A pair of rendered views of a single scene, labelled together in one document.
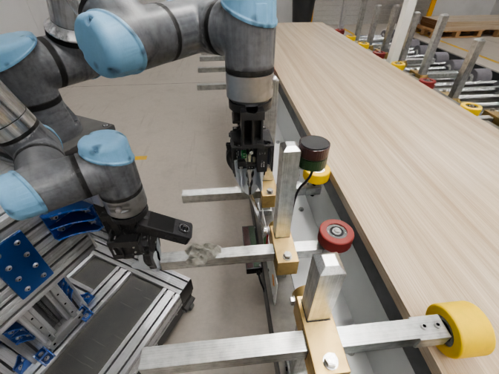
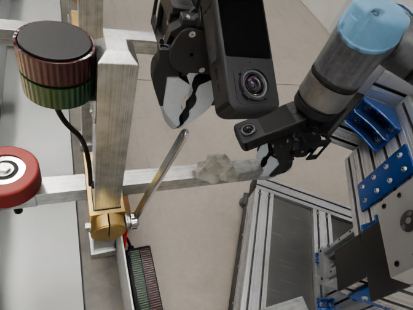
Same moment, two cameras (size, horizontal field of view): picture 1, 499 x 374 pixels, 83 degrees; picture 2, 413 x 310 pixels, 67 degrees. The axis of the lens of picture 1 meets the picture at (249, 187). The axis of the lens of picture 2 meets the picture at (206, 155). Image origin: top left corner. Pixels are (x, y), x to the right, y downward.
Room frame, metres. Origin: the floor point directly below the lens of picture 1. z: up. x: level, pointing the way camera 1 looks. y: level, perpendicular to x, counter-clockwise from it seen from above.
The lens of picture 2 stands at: (0.72, -0.10, 1.28)
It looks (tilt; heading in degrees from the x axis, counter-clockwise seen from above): 47 degrees down; 150
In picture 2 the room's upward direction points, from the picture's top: 24 degrees clockwise
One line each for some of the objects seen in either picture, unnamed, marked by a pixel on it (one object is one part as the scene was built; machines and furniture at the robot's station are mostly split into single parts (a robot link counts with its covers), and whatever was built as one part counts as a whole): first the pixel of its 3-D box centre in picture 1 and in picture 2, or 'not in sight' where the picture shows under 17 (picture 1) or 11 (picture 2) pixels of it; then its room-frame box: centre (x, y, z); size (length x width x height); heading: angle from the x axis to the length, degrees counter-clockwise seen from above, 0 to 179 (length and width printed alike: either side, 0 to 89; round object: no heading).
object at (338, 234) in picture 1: (332, 245); (11, 190); (0.44, -0.20, 0.85); 0.08 x 0.08 x 0.11
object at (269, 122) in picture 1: (266, 156); not in sight; (0.72, -0.05, 0.93); 0.03 x 0.03 x 0.48; 6
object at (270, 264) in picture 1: (267, 252); (120, 247); (0.49, -0.05, 0.75); 0.26 x 0.01 x 0.10; 6
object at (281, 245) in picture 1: (283, 245); (101, 194); (0.45, -0.08, 0.85); 0.13 x 0.06 x 0.05; 6
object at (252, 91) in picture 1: (251, 85); not in sight; (0.45, 0.00, 1.24); 0.08 x 0.08 x 0.05
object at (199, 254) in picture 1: (202, 251); (217, 165); (0.41, 0.11, 0.87); 0.09 x 0.07 x 0.02; 96
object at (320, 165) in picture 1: (312, 158); (59, 77); (0.47, -0.13, 1.09); 0.06 x 0.06 x 0.02
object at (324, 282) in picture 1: (306, 338); (90, 90); (0.22, -0.10, 0.86); 0.03 x 0.03 x 0.48; 6
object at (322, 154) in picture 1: (313, 148); (56, 52); (0.47, -0.13, 1.11); 0.06 x 0.06 x 0.02
